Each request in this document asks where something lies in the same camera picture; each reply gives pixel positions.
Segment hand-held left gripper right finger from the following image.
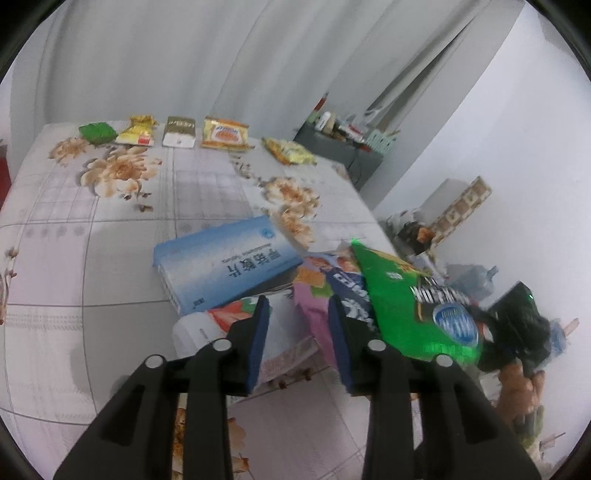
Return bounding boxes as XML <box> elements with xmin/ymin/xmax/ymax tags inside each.
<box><xmin>328</xmin><ymin>294</ymin><xmax>541</xmax><ymax>480</ymax></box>

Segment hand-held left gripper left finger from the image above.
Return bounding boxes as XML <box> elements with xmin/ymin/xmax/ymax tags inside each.
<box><xmin>53</xmin><ymin>294</ymin><xmax>271</xmax><ymax>480</ymax></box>

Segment purple snack packet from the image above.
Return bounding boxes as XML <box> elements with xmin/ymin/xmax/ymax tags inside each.
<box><xmin>293</xmin><ymin>281</ymin><xmax>341</xmax><ymax>370</ymax></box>

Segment blue snack packet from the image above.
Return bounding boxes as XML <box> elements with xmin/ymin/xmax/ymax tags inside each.
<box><xmin>302</xmin><ymin>251</ymin><xmax>382</xmax><ymax>335</ymax></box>

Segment green chip bag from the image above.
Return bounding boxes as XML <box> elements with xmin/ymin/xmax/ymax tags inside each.
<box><xmin>350</xmin><ymin>240</ymin><xmax>483</xmax><ymax>363</ymax></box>

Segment blue medicine box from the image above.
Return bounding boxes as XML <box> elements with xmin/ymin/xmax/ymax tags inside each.
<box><xmin>153</xmin><ymin>215</ymin><xmax>303</xmax><ymax>317</ymax></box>

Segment person's right hand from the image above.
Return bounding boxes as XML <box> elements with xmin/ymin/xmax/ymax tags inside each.
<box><xmin>499</xmin><ymin>362</ymin><xmax>548</xmax><ymax>432</ymax></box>

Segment bluish plastic bag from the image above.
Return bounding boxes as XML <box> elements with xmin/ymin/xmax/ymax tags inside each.
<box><xmin>441</xmin><ymin>263</ymin><xmax>502</xmax><ymax>308</ymax></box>

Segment brown patterned board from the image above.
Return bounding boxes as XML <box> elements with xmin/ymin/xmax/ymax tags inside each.
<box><xmin>434</xmin><ymin>176</ymin><xmax>493</xmax><ymax>243</ymax></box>

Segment black orange carton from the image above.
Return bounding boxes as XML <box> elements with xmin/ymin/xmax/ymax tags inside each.
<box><xmin>397</xmin><ymin>220</ymin><xmax>437</xmax><ymax>256</ymax></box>

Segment floral tablecloth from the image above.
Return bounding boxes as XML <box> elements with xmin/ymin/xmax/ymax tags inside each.
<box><xmin>0</xmin><ymin>121</ymin><xmax>416</xmax><ymax>480</ymax></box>

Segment yellow snack bag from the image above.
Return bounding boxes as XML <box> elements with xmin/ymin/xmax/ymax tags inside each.
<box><xmin>262</xmin><ymin>137</ymin><xmax>317</xmax><ymax>166</ymax></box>

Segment grey cabinet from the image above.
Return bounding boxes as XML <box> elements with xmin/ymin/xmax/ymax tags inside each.
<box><xmin>294</xmin><ymin>121</ymin><xmax>385</xmax><ymax>192</ymax></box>

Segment pale green storage basket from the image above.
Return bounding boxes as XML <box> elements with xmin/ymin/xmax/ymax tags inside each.
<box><xmin>367</xmin><ymin>129</ymin><xmax>400</xmax><ymax>155</ymax></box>

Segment orange biscuit packet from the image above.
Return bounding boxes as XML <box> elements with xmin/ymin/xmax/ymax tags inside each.
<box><xmin>201</xmin><ymin>116</ymin><xmax>254</xmax><ymax>152</ymax></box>

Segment olive and white packet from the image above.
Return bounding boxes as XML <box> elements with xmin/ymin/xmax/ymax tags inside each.
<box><xmin>163</xmin><ymin>115</ymin><xmax>197</xmax><ymax>148</ymax></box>

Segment yellow red packet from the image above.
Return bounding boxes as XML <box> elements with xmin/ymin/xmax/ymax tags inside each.
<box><xmin>115</xmin><ymin>115</ymin><xmax>158</xmax><ymax>147</ymax></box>

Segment small green packet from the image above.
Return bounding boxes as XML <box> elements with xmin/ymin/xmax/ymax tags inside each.
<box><xmin>78</xmin><ymin>121</ymin><xmax>116</xmax><ymax>144</ymax></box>

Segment white curtain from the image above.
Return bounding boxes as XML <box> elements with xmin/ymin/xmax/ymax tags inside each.
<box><xmin>9</xmin><ymin>0</ymin><xmax>509</xmax><ymax>137</ymax></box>

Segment black cable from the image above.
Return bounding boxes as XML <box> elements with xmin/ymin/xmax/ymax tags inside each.
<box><xmin>348</xmin><ymin>151</ymin><xmax>366</xmax><ymax>188</ymax></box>

